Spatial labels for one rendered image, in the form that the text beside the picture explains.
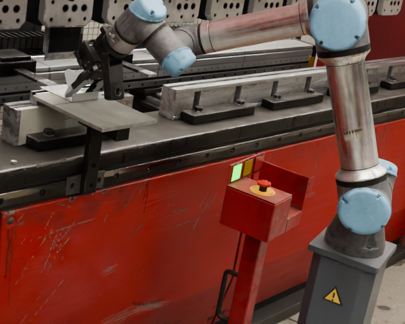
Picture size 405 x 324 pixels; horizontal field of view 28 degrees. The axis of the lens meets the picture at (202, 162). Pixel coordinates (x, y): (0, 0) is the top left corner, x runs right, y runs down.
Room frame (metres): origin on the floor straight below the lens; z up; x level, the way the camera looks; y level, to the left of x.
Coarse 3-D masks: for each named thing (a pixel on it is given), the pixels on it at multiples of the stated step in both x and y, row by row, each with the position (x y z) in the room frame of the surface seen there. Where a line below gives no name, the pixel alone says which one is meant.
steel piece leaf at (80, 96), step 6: (48, 90) 1.97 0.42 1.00; (54, 90) 1.97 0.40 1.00; (60, 90) 1.98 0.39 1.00; (60, 96) 1.93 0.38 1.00; (72, 96) 1.90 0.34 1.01; (78, 96) 1.92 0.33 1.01; (84, 96) 1.93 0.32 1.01; (90, 96) 1.95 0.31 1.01; (96, 96) 1.96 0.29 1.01; (72, 102) 1.90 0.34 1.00
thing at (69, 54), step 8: (48, 32) 1.95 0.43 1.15; (56, 32) 1.96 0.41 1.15; (64, 32) 1.98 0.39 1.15; (72, 32) 2.00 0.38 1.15; (80, 32) 2.02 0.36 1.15; (48, 40) 1.95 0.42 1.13; (56, 40) 1.96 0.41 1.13; (64, 40) 1.98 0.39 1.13; (72, 40) 2.00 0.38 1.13; (48, 48) 1.95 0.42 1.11; (56, 48) 1.96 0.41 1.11; (64, 48) 1.99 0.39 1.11; (72, 48) 2.00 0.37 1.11; (48, 56) 1.96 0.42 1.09; (56, 56) 1.98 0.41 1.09; (64, 56) 2.00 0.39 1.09; (72, 56) 2.02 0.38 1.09
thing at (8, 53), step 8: (0, 56) 2.09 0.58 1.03; (8, 56) 2.11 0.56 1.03; (16, 56) 2.12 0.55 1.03; (24, 56) 2.14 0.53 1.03; (0, 64) 2.06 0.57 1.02; (8, 64) 2.08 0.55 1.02; (16, 64) 2.10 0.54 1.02; (24, 64) 2.13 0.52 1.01; (32, 64) 2.15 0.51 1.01; (0, 72) 2.07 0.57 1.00; (8, 72) 2.09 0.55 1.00; (16, 72) 2.09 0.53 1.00; (24, 72) 2.08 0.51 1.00; (32, 72) 2.10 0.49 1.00; (32, 80) 2.04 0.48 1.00; (40, 80) 2.03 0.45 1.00; (48, 80) 2.04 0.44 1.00
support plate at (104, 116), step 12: (36, 96) 1.90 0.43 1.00; (48, 96) 1.92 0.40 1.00; (60, 108) 1.84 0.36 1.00; (72, 108) 1.86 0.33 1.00; (84, 108) 1.87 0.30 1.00; (96, 108) 1.89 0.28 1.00; (108, 108) 1.91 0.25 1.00; (120, 108) 1.92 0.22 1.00; (84, 120) 1.78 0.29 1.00; (96, 120) 1.79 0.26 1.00; (108, 120) 1.81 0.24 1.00; (120, 120) 1.83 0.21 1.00; (132, 120) 1.84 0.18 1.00; (144, 120) 1.86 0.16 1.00; (156, 120) 1.88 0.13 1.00
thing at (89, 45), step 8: (104, 32) 1.88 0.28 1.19; (88, 40) 1.91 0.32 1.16; (96, 40) 1.90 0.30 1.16; (104, 40) 1.86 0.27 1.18; (88, 48) 1.89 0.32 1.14; (96, 48) 1.90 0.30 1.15; (104, 48) 1.89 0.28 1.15; (80, 56) 1.90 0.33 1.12; (88, 56) 1.89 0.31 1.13; (96, 56) 1.89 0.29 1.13; (120, 56) 1.86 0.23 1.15; (80, 64) 1.90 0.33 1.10; (88, 64) 1.89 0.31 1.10; (96, 64) 1.87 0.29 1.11; (96, 72) 1.87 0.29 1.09
